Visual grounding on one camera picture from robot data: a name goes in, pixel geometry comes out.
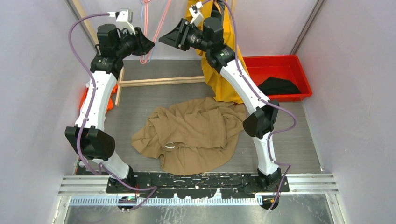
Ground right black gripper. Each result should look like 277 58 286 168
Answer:
157 19 210 53

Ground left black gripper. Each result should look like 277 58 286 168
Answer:
115 27 155 59

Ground pink wire hanger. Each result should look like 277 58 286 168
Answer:
140 0 172 64

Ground yellow pleated skirt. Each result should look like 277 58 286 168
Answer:
196 0 243 104

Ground tan brown garment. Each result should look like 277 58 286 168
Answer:
131 97 247 175

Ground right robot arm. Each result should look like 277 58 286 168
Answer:
158 17 282 192

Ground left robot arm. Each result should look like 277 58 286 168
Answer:
65 24 155 193

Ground wooden clothes rack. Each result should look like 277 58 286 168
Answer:
69 0 236 106

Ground orange cloth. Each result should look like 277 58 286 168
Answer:
79 82 118 113

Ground black garment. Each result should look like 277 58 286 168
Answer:
258 77 301 96

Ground red plastic bin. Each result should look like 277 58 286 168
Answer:
243 55 312 102

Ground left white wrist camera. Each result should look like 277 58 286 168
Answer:
108 9 136 35

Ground blue wire hanger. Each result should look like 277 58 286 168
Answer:
141 0 152 63

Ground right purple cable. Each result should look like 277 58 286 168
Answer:
201 0 297 211

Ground purple cable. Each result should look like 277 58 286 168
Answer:
68 13 158 212
201 0 297 211

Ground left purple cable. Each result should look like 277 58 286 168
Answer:
68 13 158 212

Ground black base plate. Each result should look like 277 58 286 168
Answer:
106 172 290 200

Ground aluminium rail frame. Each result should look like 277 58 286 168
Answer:
53 172 346 224

